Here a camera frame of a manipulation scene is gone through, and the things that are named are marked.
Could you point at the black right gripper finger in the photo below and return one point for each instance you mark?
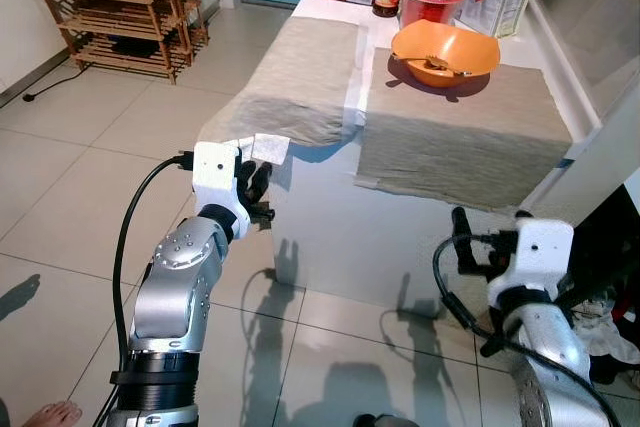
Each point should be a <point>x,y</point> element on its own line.
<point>463,237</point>
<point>525,216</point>

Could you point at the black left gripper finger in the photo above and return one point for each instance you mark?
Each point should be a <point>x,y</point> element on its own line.
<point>263,182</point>
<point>246,179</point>

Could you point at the white paper napkin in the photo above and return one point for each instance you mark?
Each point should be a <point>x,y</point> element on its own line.
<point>268,147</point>

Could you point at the orange plastic plate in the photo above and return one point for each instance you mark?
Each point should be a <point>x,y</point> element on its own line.
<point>460,42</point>

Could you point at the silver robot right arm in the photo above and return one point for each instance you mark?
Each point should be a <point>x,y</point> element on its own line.
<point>550,347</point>

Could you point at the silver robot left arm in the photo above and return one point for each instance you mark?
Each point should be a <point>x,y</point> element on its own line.
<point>170,287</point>

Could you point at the white raised counter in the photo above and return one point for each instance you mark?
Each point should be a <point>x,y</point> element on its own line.
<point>590,162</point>

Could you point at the black laundry basket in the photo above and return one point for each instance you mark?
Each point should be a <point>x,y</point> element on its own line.
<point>625,247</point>

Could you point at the beige crumpled cloth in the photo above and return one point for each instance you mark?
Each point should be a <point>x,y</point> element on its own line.
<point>605,332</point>

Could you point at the wooden shelf rack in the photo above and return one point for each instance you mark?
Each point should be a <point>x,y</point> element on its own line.
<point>120,22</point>

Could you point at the red instant noodle bowl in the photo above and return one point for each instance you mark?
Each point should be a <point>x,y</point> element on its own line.
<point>430,5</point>

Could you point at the person's bare foot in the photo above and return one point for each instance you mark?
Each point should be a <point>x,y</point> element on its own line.
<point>55,415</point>

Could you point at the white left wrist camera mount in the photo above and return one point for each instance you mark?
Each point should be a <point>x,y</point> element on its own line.
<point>212,172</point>

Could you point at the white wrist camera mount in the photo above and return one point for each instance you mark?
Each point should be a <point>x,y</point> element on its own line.
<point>212,172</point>
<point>540,257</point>

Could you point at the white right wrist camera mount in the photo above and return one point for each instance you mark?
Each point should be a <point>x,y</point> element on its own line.
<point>540,257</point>

